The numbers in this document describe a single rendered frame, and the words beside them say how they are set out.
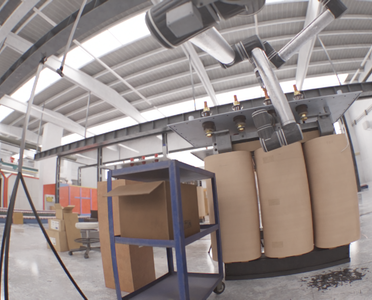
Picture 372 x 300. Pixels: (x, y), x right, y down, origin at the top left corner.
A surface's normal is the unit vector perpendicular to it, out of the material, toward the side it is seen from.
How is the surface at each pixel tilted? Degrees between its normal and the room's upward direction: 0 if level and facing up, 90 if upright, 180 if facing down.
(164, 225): 90
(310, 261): 90
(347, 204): 90
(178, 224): 90
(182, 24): 180
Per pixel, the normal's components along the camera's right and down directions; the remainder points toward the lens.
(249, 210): 0.29, -0.27
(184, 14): -0.47, -0.19
